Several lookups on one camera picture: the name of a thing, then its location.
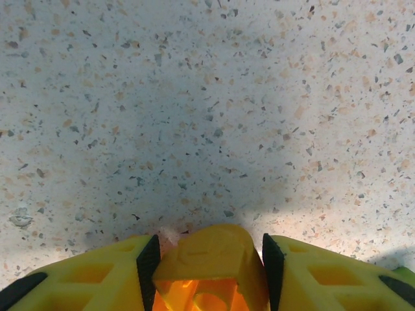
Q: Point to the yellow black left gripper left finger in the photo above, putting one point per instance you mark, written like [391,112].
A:
[81,282]

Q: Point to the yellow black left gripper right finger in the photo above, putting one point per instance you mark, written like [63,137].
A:
[324,282]

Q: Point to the orange lego piece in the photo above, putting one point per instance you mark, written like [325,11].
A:
[210,252]

